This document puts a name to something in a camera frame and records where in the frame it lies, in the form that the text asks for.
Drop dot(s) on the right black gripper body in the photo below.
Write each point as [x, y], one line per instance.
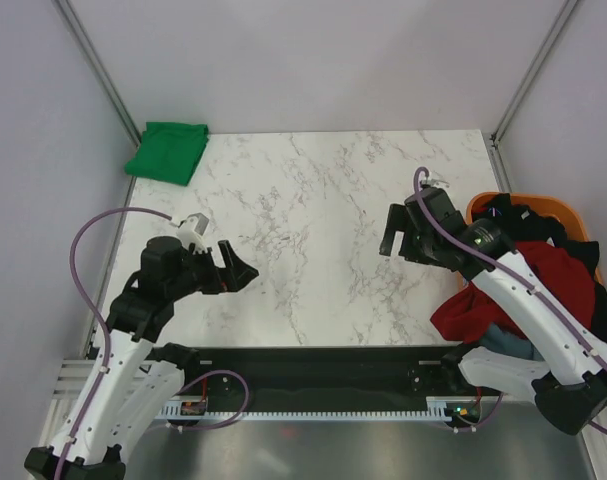
[418, 245]

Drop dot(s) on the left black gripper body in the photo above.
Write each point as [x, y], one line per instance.
[200, 273]

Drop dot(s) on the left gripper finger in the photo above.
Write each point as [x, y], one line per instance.
[228, 255]
[239, 275]

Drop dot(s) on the red t-shirt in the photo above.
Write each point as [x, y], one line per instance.
[467, 316]

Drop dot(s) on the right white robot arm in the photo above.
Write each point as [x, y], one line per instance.
[568, 384]

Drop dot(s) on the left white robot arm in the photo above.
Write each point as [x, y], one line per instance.
[111, 415]

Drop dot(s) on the black t-shirt in basket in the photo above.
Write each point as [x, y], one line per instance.
[543, 220]

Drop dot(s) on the folded green t-shirt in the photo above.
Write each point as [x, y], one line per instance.
[169, 152]

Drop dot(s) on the blue-grey shirt in basket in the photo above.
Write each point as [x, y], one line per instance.
[506, 343]

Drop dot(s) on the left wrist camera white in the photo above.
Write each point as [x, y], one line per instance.
[191, 230]

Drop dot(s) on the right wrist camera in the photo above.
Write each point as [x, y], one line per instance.
[434, 182]

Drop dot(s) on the right aluminium frame post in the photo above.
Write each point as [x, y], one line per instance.
[551, 38]

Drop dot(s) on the aluminium frame post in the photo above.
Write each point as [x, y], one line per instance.
[551, 38]
[84, 43]

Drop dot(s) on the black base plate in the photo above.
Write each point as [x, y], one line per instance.
[323, 378]

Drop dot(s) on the white slotted cable duct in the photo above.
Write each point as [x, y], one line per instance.
[434, 410]

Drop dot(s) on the left aluminium frame post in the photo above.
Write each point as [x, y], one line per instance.
[84, 43]

